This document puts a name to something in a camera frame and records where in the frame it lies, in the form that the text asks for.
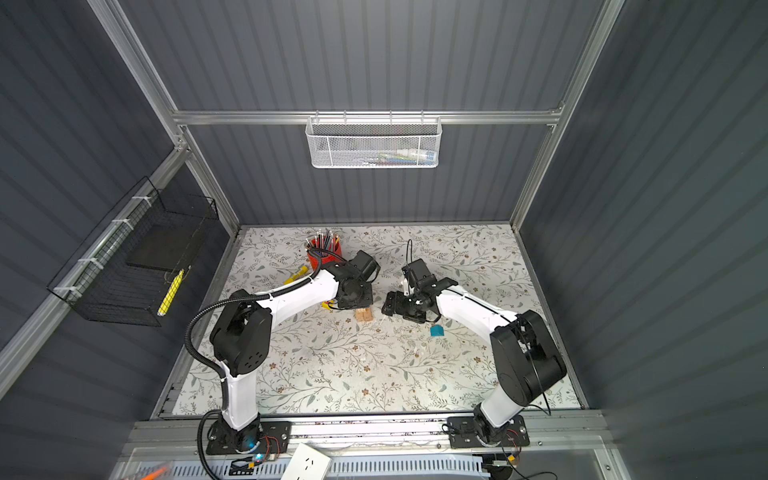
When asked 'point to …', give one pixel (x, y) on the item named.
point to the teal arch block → (437, 331)
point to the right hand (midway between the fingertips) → (395, 313)
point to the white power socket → (307, 464)
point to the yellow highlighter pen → (303, 271)
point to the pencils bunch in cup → (327, 241)
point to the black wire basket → (133, 265)
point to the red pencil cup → (324, 250)
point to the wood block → (363, 314)
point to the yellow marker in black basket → (170, 294)
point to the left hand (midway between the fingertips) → (367, 301)
